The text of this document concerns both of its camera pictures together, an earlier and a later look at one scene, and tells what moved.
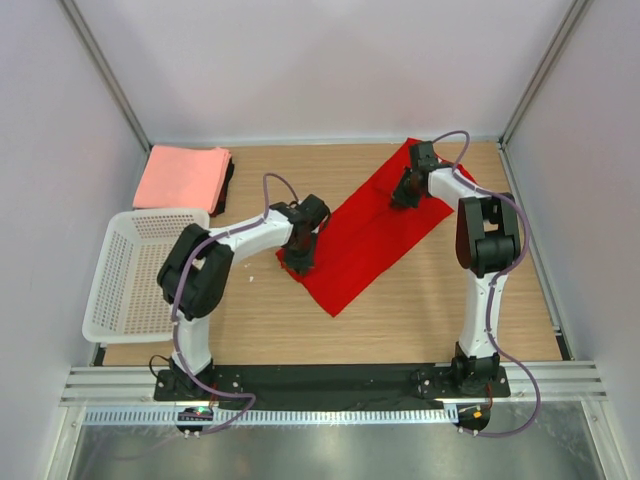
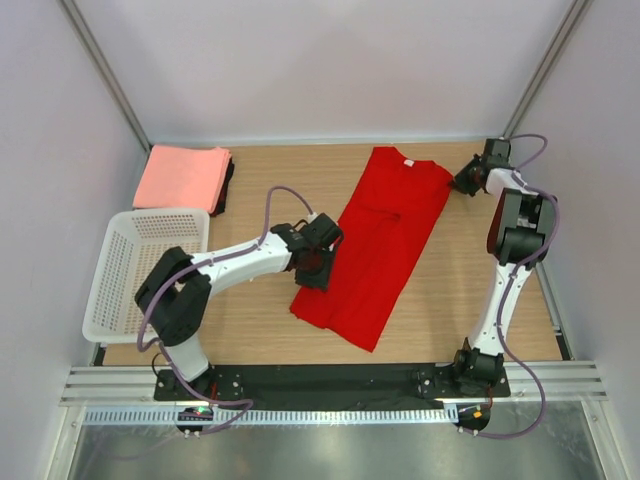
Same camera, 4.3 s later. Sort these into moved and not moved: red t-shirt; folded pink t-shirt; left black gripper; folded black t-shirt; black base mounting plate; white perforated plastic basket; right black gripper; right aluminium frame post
Moved: red t-shirt; right black gripper; left black gripper
Not moved: folded black t-shirt; folded pink t-shirt; black base mounting plate; white perforated plastic basket; right aluminium frame post
